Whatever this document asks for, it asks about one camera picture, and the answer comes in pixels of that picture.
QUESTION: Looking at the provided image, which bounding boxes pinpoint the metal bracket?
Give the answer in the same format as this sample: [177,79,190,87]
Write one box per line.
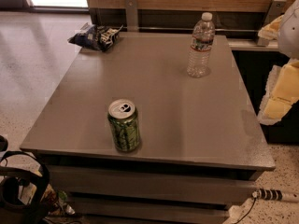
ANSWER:
[255,0,286,47]
[124,0,139,32]

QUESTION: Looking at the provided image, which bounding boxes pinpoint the right metal bracket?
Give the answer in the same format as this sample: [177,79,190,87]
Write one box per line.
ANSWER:
[255,0,286,47]

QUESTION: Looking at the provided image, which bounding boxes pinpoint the green soda can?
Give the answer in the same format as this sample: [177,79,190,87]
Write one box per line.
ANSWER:
[107,99,140,152]

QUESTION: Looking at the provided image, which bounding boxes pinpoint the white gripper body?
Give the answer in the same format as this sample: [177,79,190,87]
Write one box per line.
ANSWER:
[278,0,299,59]

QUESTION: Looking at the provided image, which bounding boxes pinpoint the clear plastic water bottle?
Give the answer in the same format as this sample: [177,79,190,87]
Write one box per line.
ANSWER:
[187,12,215,78]

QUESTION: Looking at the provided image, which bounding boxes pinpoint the left metal bracket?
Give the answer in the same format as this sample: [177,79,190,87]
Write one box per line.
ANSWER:
[124,0,139,32]

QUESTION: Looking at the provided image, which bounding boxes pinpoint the grey drawer cabinet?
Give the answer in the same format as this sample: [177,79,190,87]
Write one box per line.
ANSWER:
[21,33,275,224]

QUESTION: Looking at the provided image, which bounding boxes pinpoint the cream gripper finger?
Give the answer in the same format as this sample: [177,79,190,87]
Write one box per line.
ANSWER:
[258,15,283,40]
[258,59,299,125]

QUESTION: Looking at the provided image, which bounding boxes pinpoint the blue chip bag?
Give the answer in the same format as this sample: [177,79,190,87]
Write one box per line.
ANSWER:
[68,23,122,52]

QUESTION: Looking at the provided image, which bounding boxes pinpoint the black white striped cable plug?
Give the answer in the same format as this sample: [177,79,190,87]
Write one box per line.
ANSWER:
[251,188,299,203]

